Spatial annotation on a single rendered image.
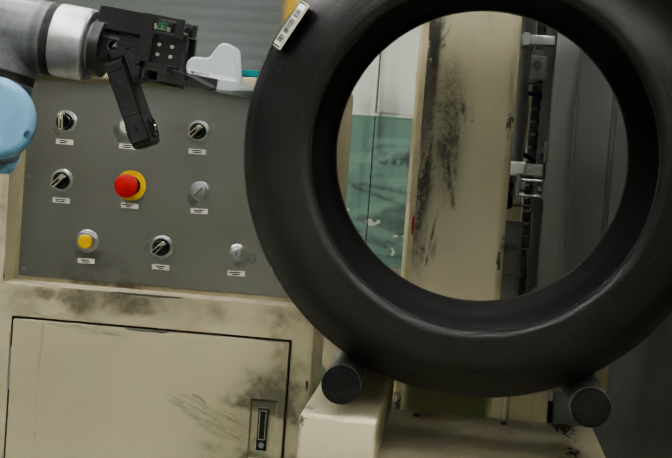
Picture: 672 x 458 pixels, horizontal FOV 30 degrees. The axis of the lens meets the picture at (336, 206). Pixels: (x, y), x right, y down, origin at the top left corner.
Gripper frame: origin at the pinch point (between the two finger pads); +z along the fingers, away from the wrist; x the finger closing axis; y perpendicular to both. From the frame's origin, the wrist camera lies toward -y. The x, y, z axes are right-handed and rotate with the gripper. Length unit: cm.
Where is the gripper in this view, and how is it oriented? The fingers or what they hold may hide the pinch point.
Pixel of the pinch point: (249, 94)
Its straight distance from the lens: 153.4
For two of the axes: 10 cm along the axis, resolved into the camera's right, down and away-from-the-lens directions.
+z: 9.8, 2.0, -0.9
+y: 1.9, -9.8, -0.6
